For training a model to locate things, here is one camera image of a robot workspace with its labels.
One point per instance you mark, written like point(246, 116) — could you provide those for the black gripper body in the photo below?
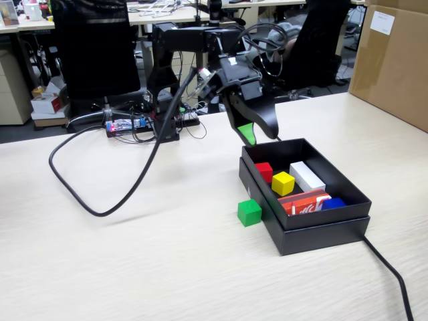
point(237, 75)

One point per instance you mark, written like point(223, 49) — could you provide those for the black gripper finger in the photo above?
point(265, 115)

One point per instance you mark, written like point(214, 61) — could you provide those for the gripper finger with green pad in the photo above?
point(239, 117)

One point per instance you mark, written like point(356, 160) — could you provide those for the red wooden cube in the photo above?
point(264, 171)

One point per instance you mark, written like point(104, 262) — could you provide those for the yellow wooden cube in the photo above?
point(283, 184)

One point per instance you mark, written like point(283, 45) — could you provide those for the green wooden cube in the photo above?
point(249, 214)

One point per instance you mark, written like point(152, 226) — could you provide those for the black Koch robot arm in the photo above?
point(180, 38)

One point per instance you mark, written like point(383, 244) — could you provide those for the white rectangular box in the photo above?
point(307, 177)

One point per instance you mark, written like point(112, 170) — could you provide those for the orange red card box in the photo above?
point(302, 204)

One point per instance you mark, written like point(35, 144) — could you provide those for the black cardboard box tray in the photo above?
point(334, 220)

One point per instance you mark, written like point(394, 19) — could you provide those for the large brown cardboard box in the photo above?
point(391, 67)

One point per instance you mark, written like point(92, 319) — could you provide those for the black cardboard box lid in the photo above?
point(321, 239)

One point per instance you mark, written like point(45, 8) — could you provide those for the white red cardboard box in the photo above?
point(45, 104)

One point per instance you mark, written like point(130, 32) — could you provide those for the electronics board green LED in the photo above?
point(190, 117)

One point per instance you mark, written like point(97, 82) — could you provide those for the grey cloth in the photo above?
point(291, 28)

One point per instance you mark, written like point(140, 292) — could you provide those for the black chrome-armed office chair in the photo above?
point(317, 50)

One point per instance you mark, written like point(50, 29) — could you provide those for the white folding stand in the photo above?
point(160, 9)

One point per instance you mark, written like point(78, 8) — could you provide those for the blue wooden cube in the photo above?
point(333, 204)

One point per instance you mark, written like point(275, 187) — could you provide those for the electronics board red LED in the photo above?
point(123, 125)

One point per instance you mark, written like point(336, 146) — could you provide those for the black mesh office chair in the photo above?
point(97, 50)

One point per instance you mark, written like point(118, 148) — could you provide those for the white shipping label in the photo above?
point(382, 22)

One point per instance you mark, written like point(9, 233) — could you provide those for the cola bottle red label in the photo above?
point(44, 9)

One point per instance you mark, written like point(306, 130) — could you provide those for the beige office desk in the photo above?
point(33, 24)

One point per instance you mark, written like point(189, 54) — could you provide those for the beige tall drawer cabinet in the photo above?
point(13, 93)

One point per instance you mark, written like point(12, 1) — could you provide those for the framed picture card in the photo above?
point(9, 13)

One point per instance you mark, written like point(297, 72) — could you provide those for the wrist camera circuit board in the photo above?
point(204, 82)

